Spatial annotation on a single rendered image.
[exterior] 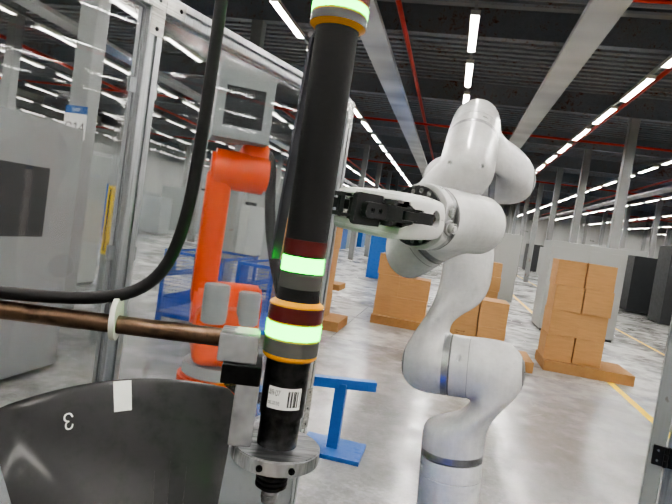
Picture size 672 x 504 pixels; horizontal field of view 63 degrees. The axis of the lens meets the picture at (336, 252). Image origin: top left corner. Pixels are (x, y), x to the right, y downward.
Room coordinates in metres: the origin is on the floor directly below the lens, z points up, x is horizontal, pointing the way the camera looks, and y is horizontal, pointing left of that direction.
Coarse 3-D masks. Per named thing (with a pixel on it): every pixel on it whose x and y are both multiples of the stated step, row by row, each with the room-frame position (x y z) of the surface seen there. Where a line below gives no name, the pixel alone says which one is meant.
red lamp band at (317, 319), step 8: (272, 304) 0.42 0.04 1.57; (272, 312) 0.42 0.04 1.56; (280, 312) 0.41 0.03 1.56; (288, 312) 0.41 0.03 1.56; (296, 312) 0.41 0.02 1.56; (304, 312) 0.41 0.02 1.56; (312, 312) 0.41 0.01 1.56; (320, 312) 0.42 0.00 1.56; (280, 320) 0.41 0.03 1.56; (288, 320) 0.41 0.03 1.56; (296, 320) 0.41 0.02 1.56; (304, 320) 0.41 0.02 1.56; (312, 320) 0.41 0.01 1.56; (320, 320) 0.42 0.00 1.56
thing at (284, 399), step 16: (272, 368) 0.42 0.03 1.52; (288, 368) 0.41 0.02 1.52; (304, 368) 0.42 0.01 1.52; (272, 384) 0.42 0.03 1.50; (288, 384) 0.41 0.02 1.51; (304, 384) 0.42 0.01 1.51; (272, 400) 0.41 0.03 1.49; (288, 400) 0.41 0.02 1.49; (304, 400) 0.43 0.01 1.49; (272, 416) 0.41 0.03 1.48; (288, 416) 0.41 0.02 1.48; (272, 432) 0.41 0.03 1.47; (288, 432) 0.42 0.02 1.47; (272, 448) 0.41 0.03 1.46; (288, 448) 0.42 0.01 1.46; (256, 480) 0.42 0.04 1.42; (272, 480) 0.42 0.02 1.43
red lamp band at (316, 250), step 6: (288, 240) 0.42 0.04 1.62; (294, 240) 0.42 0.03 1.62; (300, 240) 0.41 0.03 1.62; (288, 246) 0.42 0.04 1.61; (294, 246) 0.42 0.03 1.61; (300, 246) 0.41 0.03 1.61; (306, 246) 0.41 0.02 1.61; (312, 246) 0.41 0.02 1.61; (318, 246) 0.42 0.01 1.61; (324, 246) 0.42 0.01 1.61; (288, 252) 0.42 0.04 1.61; (294, 252) 0.41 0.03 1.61; (300, 252) 0.41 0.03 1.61; (306, 252) 0.41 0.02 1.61; (312, 252) 0.41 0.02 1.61; (318, 252) 0.42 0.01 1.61; (324, 252) 0.42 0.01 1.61
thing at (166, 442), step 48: (96, 384) 0.53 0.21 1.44; (144, 384) 0.55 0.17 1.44; (192, 384) 0.57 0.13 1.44; (0, 432) 0.48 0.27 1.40; (48, 432) 0.50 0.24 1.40; (96, 432) 0.51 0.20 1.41; (144, 432) 0.52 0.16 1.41; (192, 432) 0.53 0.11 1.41; (48, 480) 0.47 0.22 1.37; (96, 480) 0.48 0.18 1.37; (144, 480) 0.49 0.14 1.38; (192, 480) 0.50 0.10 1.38
